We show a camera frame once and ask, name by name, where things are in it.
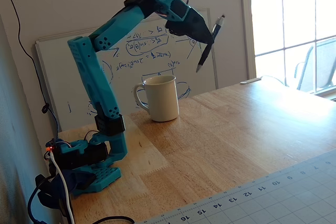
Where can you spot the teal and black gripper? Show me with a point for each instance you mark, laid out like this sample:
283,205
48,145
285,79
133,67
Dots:
195,23

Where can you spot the black pen with silver end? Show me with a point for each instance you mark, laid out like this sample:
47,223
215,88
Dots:
204,56

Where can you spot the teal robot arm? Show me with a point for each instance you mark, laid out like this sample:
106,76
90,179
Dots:
94,77

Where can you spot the white ceramic mug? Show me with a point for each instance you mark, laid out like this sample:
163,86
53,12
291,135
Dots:
162,98

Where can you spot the whiteboard with blue writing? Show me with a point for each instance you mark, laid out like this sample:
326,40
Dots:
147,58

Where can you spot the small white strip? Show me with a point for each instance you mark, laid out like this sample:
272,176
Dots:
250,80

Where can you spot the grey patio chair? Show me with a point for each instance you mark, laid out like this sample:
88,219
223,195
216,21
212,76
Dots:
321,64

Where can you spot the grey gridded cutting mat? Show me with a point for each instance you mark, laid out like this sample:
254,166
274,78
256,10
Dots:
275,197

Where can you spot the dark blue clamp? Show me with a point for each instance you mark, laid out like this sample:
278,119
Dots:
76,179

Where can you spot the white window frame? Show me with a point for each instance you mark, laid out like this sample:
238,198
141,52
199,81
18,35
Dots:
248,24

